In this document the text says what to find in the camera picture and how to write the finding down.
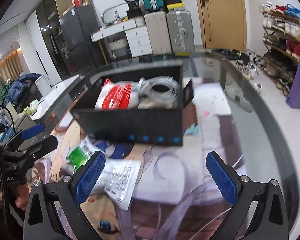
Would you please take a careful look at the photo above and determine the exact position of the beige suitcase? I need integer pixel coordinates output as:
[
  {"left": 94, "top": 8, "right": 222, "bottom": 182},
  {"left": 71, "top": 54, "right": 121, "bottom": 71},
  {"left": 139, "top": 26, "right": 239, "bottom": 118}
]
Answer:
[{"left": 144, "top": 11, "right": 172, "bottom": 55}]

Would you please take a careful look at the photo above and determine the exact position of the black bag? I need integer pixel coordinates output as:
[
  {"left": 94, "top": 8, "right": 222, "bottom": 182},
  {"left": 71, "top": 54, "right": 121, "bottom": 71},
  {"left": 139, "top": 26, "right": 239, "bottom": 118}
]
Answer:
[{"left": 124, "top": 0, "right": 143, "bottom": 19}]

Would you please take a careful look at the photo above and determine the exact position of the white side table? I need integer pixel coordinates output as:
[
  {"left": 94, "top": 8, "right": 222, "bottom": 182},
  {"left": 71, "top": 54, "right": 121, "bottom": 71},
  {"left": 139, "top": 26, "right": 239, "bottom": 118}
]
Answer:
[{"left": 30, "top": 75, "right": 81, "bottom": 120}]

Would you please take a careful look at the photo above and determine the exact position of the white drawer desk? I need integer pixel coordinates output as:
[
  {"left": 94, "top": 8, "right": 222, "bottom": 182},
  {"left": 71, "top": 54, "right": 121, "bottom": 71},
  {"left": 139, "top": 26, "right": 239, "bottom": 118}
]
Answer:
[{"left": 90, "top": 17, "right": 153, "bottom": 58}]

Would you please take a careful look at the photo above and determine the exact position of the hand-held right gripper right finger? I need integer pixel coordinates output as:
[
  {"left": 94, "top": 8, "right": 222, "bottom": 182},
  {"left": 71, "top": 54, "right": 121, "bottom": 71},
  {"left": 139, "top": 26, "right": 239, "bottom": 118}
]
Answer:
[{"left": 206, "top": 151, "right": 289, "bottom": 240}]

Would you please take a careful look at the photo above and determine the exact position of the wooden door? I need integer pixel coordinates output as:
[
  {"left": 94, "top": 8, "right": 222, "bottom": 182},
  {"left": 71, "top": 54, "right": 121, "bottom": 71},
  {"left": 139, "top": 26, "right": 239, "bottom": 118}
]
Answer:
[{"left": 192, "top": 0, "right": 248, "bottom": 52}]

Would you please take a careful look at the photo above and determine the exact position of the pile of shoes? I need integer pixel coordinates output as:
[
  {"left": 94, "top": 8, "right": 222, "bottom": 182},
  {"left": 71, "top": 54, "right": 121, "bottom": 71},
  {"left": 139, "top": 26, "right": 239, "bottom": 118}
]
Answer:
[{"left": 211, "top": 49, "right": 265, "bottom": 95}]

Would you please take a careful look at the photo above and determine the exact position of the black cardboard box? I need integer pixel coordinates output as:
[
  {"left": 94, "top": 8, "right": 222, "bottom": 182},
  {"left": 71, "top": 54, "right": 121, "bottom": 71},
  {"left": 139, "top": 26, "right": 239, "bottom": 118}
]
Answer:
[{"left": 69, "top": 65, "right": 194, "bottom": 147}]

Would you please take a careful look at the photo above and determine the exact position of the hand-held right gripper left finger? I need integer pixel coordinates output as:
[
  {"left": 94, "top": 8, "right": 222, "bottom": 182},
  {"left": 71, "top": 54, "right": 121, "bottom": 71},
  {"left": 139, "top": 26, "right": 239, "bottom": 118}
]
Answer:
[{"left": 24, "top": 151, "right": 106, "bottom": 240}]

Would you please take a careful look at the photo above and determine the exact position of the white bin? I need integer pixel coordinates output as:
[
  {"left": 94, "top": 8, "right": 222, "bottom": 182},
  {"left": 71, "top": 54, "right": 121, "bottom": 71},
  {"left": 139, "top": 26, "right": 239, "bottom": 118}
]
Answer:
[{"left": 35, "top": 76, "right": 52, "bottom": 98}]

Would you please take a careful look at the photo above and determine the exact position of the red and white plastic bag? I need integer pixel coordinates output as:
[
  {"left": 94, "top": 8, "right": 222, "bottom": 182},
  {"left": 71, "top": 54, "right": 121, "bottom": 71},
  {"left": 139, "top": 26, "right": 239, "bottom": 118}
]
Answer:
[{"left": 94, "top": 78, "right": 135, "bottom": 110}]

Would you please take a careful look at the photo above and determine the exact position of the printed cartoon desk mat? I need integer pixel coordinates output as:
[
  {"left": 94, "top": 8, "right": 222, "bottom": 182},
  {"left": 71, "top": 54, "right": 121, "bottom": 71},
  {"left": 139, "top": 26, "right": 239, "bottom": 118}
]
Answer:
[{"left": 32, "top": 77, "right": 246, "bottom": 240}]

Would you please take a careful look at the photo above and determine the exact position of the white printed packet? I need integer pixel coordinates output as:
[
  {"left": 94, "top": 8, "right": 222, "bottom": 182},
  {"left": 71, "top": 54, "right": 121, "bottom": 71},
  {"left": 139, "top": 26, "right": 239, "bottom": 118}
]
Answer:
[{"left": 93, "top": 160, "right": 142, "bottom": 211}]

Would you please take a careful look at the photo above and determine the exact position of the person's left hand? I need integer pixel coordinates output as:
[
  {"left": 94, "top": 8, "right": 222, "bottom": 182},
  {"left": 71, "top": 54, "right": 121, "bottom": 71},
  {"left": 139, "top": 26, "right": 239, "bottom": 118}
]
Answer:
[{"left": 0, "top": 184, "right": 31, "bottom": 212}]

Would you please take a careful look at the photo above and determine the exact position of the blue down jacket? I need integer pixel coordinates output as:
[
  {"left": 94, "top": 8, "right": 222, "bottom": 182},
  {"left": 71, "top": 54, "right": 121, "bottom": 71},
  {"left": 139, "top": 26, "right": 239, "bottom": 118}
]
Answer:
[{"left": 7, "top": 73, "right": 43, "bottom": 111}]

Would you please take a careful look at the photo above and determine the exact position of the beige curtain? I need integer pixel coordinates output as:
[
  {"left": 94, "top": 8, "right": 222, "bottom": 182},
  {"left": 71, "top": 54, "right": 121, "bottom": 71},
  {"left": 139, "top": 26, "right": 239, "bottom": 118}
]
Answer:
[{"left": 0, "top": 49, "right": 30, "bottom": 82}]

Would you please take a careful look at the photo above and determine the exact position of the wooden shoe rack with shoes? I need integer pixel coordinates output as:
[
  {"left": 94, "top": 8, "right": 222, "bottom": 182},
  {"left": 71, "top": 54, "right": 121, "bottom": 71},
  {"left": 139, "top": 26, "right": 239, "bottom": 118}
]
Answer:
[{"left": 259, "top": 2, "right": 300, "bottom": 98}]

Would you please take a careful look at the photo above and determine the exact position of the dark grey refrigerator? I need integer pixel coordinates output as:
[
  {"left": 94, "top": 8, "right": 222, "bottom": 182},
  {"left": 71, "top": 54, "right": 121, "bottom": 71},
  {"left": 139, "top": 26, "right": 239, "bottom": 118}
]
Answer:
[{"left": 59, "top": 5, "right": 106, "bottom": 68}]

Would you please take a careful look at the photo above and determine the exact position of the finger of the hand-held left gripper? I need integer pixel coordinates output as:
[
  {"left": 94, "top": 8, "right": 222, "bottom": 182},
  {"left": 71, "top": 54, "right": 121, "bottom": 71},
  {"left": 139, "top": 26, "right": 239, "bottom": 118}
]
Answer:
[
  {"left": 4, "top": 135, "right": 59, "bottom": 164},
  {"left": 2, "top": 122, "right": 46, "bottom": 153}
]

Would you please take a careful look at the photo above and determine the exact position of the chrome hoop frame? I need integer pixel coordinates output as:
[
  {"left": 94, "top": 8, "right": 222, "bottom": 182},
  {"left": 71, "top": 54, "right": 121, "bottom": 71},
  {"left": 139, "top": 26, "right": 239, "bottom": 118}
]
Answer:
[{"left": 102, "top": 3, "right": 128, "bottom": 25}]

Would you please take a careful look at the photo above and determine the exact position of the dark glass cabinet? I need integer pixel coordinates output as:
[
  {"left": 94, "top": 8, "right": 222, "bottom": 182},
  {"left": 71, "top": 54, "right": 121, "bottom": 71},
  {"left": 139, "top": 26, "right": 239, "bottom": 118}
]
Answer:
[{"left": 36, "top": 0, "right": 73, "bottom": 81}]

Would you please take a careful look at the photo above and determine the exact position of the silver suitcase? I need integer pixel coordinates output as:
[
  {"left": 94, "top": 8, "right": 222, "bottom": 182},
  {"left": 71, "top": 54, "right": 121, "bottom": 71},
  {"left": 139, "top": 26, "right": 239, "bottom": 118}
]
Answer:
[{"left": 166, "top": 10, "right": 195, "bottom": 54}]

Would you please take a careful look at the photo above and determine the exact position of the white sneaker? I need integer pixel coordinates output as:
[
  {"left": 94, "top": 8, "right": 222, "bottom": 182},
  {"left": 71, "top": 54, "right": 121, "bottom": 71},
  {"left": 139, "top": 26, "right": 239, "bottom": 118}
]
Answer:
[{"left": 225, "top": 84, "right": 253, "bottom": 112}]

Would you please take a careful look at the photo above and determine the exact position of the clear bag of white cables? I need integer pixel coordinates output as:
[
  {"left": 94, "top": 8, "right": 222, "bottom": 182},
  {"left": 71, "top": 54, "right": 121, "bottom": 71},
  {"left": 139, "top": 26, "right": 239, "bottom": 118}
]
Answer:
[{"left": 137, "top": 76, "right": 181, "bottom": 103}]

